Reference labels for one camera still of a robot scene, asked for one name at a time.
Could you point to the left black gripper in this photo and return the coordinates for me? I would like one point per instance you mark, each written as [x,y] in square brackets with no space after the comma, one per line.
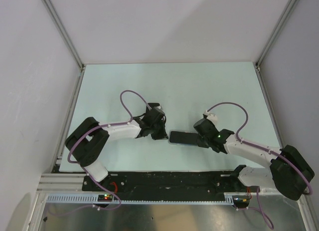
[162,135]

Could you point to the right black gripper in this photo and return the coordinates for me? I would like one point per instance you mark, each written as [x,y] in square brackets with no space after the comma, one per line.
[201,144]

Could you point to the clear phone case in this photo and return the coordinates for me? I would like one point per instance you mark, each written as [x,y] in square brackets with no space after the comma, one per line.
[179,144]

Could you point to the dark blue smartphone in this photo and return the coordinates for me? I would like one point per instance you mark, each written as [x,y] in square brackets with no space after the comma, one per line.
[183,137]

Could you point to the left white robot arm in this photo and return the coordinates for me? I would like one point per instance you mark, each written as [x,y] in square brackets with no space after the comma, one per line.
[86,143]

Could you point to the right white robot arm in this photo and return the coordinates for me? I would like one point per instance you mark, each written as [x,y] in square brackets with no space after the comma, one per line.
[291,174]

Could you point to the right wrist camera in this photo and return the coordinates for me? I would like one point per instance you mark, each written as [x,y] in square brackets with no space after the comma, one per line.
[207,125]

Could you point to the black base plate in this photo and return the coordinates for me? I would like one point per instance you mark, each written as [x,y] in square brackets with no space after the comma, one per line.
[169,186]

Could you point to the aluminium frame rail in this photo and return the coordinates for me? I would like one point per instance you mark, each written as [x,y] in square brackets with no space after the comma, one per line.
[60,183]

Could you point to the right aluminium corner post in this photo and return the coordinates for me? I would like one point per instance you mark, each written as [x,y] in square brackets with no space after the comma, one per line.
[280,24]

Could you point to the aluminium corner post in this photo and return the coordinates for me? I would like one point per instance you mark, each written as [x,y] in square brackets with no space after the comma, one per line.
[48,4]
[280,24]

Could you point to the left aluminium corner post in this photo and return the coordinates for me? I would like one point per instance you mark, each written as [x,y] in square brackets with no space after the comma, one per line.
[48,4]

